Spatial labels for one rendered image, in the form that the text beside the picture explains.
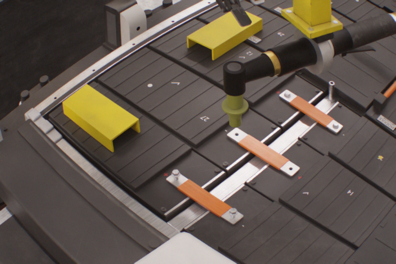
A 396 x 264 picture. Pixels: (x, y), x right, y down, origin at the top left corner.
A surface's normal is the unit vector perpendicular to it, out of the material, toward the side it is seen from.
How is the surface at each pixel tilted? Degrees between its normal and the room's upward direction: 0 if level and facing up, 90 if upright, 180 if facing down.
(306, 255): 0
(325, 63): 94
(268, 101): 0
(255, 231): 0
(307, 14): 90
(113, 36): 90
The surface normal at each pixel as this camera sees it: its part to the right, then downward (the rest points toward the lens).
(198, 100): -0.04, -0.73
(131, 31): 0.72, 0.46
